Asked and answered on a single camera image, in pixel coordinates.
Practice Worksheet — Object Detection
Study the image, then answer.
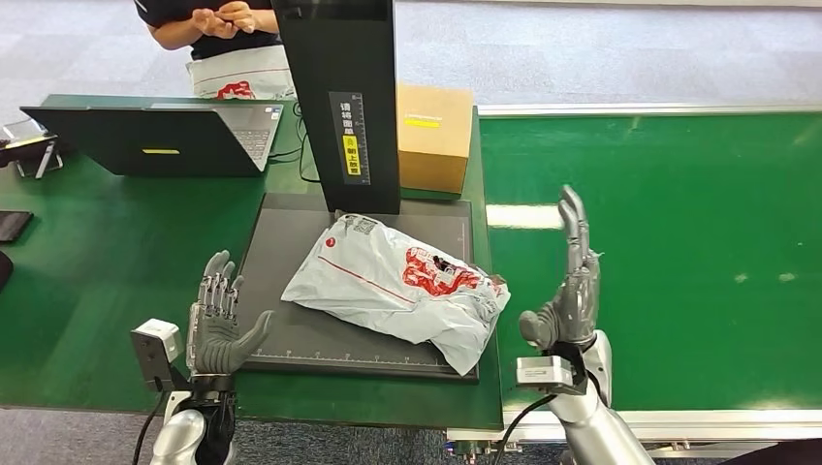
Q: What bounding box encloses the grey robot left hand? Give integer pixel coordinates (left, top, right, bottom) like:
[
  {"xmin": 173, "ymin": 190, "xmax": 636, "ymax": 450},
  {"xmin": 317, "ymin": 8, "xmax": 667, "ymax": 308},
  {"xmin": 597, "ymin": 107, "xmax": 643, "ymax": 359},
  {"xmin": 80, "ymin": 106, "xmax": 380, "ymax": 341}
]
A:
[{"xmin": 186, "ymin": 250, "xmax": 275, "ymax": 380}]

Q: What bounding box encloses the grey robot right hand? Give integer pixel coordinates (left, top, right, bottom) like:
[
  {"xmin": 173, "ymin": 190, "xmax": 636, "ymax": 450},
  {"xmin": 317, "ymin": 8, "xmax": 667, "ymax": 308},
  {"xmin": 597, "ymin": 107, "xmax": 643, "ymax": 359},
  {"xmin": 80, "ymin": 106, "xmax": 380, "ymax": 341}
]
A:
[{"xmin": 519, "ymin": 184, "xmax": 605, "ymax": 353}]

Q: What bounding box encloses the white red-printed plastic package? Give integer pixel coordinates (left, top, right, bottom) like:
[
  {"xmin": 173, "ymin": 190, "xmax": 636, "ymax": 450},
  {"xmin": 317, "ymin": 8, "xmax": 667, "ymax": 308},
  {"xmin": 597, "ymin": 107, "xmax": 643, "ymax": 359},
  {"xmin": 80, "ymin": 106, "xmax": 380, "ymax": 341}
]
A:
[
  {"xmin": 186, "ymin": 45, "xmax": 297, "ymax": 101},
  {"xmin": 281, "ymin": 213, "xmax": 512, "ymax": 378}
]

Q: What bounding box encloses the green conveyor belt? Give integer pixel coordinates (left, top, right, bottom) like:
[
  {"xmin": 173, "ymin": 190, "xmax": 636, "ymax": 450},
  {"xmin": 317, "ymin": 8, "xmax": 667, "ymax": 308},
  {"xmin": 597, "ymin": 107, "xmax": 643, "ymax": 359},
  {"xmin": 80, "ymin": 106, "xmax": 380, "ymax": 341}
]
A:
[{"xmin": 446, "ymin": 102, "xmax": 822, "ymax": 460}]

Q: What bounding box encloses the brown cardboard box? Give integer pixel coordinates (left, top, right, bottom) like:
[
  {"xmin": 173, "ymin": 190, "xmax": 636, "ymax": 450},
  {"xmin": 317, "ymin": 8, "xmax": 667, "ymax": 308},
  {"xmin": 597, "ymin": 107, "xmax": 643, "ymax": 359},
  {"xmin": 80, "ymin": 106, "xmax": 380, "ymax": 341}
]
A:
[{"xmin": 395, "ymin": 83, "xmax": 475, "ymax": 196}]

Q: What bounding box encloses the black inbound scanner machine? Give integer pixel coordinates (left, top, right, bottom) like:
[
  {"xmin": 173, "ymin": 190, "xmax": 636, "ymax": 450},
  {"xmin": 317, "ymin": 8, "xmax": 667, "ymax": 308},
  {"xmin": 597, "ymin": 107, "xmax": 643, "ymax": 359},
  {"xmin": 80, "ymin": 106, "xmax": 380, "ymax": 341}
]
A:
[{"xmin": 236, "ymin": 0, "xmax": 480, "ymax": 385}]

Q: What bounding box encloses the dark open laptop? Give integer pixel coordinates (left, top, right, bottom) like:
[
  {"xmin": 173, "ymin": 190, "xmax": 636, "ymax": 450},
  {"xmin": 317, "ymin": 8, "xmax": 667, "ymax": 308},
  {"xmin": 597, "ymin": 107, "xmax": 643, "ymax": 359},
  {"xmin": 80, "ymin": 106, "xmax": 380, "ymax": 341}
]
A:
[{"xmin": 20, "ymin": 102, "xmax": 284, "ymax": 178}]

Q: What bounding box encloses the flat black phone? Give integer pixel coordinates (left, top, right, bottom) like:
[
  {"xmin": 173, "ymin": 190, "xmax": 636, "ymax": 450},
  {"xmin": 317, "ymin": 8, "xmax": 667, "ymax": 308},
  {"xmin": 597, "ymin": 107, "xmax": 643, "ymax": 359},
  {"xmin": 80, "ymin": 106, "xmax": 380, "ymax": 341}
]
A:
[{"xmin": 0, "ymin": 211, "xmax": 35, "ymax": 244}]

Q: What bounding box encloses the phone on metal stand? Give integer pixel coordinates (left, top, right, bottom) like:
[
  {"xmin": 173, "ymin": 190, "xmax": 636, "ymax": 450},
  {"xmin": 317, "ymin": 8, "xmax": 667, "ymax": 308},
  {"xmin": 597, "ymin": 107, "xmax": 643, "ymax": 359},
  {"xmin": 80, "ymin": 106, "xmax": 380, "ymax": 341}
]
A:
[{"xmin": 0, "ymin": 135, "xmax": 66, "ymax": 181}]

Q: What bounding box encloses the clear plastic item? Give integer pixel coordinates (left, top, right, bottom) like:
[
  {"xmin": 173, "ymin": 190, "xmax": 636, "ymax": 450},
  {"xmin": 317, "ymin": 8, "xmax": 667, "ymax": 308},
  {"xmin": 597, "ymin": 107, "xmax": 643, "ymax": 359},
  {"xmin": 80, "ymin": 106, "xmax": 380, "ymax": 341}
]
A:
[{"xmin": 1, "ymin": 118, "xmax": 47, "ymax": 143}]

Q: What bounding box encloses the person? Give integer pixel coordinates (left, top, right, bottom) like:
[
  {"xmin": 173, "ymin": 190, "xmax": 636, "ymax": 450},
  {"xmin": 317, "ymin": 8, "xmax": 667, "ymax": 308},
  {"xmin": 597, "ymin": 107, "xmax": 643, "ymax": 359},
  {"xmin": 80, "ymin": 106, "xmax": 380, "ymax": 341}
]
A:
[{"xmin": 133, "ymin": 0, "xmax": 284, "ymax": 62}]

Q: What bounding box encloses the person's right hand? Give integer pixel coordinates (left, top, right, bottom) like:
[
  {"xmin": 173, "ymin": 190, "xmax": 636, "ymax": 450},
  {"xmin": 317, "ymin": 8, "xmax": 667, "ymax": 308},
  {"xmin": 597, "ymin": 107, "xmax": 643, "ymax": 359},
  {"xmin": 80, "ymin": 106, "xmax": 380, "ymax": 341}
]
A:
[{"xmin": 191, "ymin": 7, "xmax": 226, "ymax": 40}]

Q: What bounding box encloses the person's hand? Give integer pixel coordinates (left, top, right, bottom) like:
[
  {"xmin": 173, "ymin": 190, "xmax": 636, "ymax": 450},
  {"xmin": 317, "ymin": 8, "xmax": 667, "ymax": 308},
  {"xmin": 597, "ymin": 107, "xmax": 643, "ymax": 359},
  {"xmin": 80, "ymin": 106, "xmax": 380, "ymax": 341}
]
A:
[
  {"xmin": 214, "ymin": 1, "xmax": 258, "ymax": 35},
  {"xmin": 191, "ymin": 7, "xmax": 226, "ymax": 40}
]

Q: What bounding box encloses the person's left hand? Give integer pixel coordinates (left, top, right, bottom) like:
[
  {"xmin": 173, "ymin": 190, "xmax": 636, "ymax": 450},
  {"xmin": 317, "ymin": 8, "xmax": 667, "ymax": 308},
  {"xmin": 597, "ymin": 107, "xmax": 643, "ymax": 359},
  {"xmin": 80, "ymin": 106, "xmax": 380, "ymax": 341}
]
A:
[{"xmin": 214, "ymin": 1, "xmax": 258, "ymax": 35}]

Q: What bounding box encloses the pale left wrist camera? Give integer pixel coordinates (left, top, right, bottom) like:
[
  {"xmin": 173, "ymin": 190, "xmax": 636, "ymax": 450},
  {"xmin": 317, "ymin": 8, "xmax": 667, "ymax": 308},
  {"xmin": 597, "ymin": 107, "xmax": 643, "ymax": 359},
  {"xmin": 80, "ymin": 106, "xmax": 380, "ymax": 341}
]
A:
[{"xmin": 131, "ymin": 319, "xmax": 184, "ymax": 392}]

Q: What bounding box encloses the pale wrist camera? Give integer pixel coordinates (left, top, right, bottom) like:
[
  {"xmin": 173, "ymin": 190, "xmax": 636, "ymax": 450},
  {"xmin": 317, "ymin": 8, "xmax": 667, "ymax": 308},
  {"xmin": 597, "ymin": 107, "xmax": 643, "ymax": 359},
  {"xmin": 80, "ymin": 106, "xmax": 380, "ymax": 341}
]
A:
[
  {"xmin": 515, "ymin": 355, "xmax": 576, "ymax": 394},
  {"xmin": 131, "ymin": 319, "xmax": 184, "ymax": 392}
]

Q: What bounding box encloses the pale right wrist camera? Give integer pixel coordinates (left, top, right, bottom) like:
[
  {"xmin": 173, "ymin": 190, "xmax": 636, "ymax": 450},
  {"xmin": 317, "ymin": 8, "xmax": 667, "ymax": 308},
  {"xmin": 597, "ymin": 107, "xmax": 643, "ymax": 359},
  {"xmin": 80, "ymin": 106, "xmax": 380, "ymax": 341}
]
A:
[{"xmin": 515, "ymin": 355, "xmax": 576, "ymax": 394}]

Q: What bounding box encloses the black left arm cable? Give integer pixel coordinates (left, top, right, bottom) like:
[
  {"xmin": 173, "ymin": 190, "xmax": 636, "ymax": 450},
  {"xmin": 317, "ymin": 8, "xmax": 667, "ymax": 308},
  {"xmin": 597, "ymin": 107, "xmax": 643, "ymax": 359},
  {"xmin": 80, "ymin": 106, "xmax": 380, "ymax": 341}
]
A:
[{"xmin": 131, "ymin": 387, "xmax": 170, "ymax": 465}]

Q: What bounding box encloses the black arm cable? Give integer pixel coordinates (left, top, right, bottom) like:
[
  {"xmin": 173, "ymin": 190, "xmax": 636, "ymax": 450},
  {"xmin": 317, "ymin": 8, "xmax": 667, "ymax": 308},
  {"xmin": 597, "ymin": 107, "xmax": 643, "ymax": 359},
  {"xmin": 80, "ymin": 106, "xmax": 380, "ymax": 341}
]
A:
[
  {"xmin": 131, "ymin": 387, "xmax": 170, "ymax": 465},
  {"xmin": 494, "ymin": 392, "xmax": 560, "ymax": 465}
]

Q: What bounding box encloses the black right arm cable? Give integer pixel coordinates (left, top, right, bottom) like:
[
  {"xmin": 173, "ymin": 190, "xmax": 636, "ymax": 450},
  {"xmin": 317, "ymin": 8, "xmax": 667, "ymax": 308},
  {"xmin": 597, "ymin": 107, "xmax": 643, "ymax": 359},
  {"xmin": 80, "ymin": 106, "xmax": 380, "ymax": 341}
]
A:
[{"xmin": 494, "ymin": 392, "xmax": 560, "ymax": 465}]

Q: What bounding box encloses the black machine power cable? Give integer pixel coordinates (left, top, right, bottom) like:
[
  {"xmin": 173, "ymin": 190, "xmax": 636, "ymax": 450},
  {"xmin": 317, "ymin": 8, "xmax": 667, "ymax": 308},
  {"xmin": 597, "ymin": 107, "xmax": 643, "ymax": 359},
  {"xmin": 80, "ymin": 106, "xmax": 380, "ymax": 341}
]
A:
[{"xmin": 269, "ymin": 102, "xmax": 323, "ymax": 185}]

